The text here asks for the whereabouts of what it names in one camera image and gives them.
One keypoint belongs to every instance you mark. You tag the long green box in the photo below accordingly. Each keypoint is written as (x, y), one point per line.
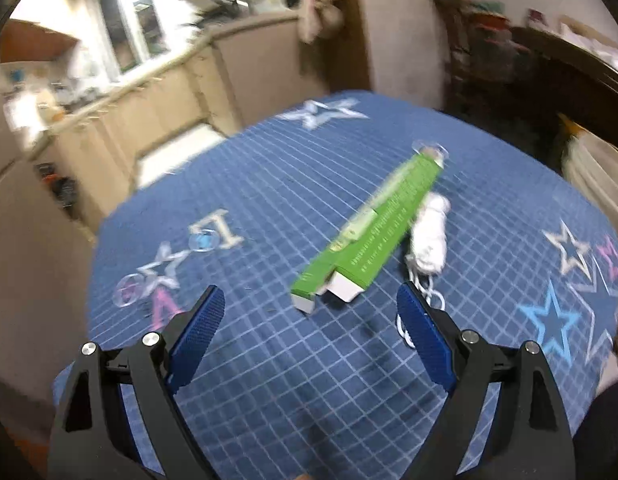
(350, 262)

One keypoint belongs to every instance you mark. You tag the hanging cloth bag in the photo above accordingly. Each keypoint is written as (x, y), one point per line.
(319, 19)

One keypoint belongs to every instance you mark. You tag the white plastic bucket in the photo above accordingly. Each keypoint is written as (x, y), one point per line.
(591, 165)

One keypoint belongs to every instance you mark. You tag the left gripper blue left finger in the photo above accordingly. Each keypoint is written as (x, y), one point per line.
(91, 434)

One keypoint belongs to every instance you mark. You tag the blue star tablecloth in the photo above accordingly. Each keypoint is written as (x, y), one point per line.
(341, 393)

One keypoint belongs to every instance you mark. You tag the beige refrigerator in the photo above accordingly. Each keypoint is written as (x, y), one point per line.
(45, 263)

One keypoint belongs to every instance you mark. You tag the kitchen window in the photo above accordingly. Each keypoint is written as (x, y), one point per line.
(132, 33)

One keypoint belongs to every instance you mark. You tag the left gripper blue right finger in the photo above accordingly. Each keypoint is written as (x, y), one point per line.
(529, 437)

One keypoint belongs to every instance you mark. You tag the dark wooden dining table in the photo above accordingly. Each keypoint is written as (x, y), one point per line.
(521, 89)

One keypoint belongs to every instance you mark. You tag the beige kitchen cabinets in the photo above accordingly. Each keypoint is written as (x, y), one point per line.
(232, 77)

